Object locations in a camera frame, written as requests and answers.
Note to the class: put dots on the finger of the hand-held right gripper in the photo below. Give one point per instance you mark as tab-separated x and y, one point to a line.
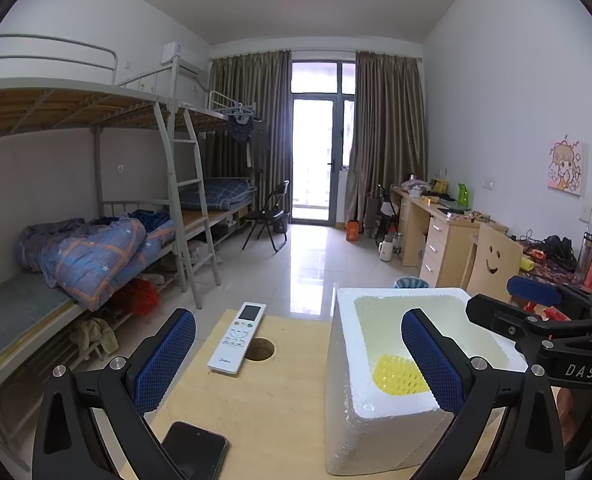
501	320
531	290

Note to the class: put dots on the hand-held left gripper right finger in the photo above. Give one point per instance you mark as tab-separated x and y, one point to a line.
436	365

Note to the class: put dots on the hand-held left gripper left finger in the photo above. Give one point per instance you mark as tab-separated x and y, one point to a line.
163	360

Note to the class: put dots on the yellow foam fruit net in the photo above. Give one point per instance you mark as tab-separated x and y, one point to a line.
396	375

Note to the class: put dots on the white foam box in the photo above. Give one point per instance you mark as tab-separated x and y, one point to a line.
346	360

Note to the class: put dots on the black bag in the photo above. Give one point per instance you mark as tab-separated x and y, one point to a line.
558	252

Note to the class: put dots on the wooden chair with smiley face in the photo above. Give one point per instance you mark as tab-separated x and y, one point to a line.
493	260

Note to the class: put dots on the dark tumbler bottle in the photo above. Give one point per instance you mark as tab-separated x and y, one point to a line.
586	252

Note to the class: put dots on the red plastic bag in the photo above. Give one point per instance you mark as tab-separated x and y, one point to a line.
136	297

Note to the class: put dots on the beige cloth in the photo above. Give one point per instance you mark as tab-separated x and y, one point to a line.
93	337

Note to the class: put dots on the white remote control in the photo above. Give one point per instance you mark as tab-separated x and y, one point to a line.
236	337

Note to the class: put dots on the blue striped waste bin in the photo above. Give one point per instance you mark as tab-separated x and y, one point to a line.
411	282

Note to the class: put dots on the wooden desk with drawers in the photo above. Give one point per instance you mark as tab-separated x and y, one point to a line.
446	245

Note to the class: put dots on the black smartphone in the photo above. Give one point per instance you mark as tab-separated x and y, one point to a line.
196	450

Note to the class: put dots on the green bag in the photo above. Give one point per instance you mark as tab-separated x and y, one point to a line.
463	196

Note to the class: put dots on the blue checked quilt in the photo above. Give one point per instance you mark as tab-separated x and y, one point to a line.
91	260

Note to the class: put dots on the white thermos jug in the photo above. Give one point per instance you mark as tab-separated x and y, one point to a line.
386	250

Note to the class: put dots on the dark blue clothes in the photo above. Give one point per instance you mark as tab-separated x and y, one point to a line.
148	219

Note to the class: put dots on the grey metal bunk bed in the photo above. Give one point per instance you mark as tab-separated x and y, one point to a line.
216	220
66	102

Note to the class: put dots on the grey mattress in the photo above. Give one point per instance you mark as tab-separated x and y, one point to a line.
16	315

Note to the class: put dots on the black folding chair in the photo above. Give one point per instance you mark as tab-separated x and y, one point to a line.
387	210
268	215

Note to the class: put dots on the orange bucket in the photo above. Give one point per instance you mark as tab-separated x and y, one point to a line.
352	230

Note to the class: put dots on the blue checked mattress pad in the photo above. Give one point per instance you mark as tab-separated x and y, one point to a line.
216	192

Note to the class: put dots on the metal bunk bed ladder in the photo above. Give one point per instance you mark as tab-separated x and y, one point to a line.
191	185

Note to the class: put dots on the black waste bin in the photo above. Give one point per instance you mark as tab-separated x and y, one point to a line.
282	221

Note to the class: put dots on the brown curtain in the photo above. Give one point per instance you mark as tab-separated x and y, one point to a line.
388	125
251	125

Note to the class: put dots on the hanging dark jacket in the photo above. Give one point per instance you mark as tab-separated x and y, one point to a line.
258	142

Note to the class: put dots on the glass balcony door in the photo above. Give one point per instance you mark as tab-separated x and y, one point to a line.
313	160

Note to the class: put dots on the hanging dark blue garment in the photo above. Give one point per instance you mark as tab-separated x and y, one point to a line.
239	129

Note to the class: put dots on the white wall socket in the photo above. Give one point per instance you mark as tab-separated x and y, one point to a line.
591	214

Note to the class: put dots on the pink cartoon wall poster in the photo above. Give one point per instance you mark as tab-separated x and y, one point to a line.
567	166

